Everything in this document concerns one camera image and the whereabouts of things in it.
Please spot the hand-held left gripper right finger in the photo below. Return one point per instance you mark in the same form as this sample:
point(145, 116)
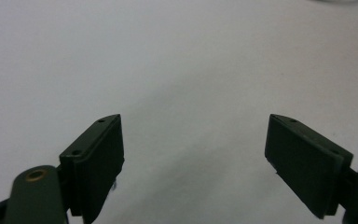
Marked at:
point(304, 168)

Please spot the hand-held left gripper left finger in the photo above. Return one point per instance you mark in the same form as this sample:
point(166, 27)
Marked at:
point(96, 161)

